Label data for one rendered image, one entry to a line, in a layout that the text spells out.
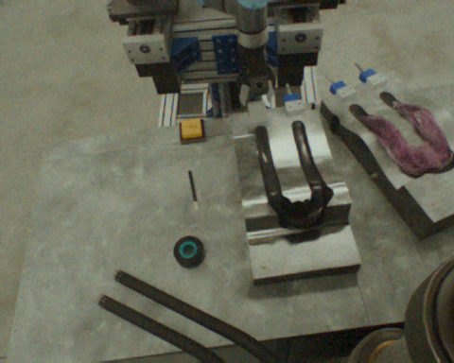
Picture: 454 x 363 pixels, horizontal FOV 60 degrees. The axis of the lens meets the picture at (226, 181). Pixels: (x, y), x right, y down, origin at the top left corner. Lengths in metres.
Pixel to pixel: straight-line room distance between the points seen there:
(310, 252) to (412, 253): 0.27
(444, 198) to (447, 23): 2.17
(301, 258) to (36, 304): 0.69
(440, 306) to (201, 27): 1.28
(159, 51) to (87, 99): 1.44
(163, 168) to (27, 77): 2.03
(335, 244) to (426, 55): 2.01
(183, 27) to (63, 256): 0.83
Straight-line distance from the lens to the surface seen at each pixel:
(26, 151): 2.66
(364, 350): 0.52
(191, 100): 2.22
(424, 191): 1.08
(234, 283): 1.04
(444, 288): 0.28
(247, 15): 0.95
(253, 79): 1.00
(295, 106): 1.18
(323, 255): 1.00
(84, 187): 1.29
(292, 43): 1.33
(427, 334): 0.27
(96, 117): 2.62
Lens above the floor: 1.79
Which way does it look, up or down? 58 degrees down
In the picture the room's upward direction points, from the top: 11 degrees counter-clockwise
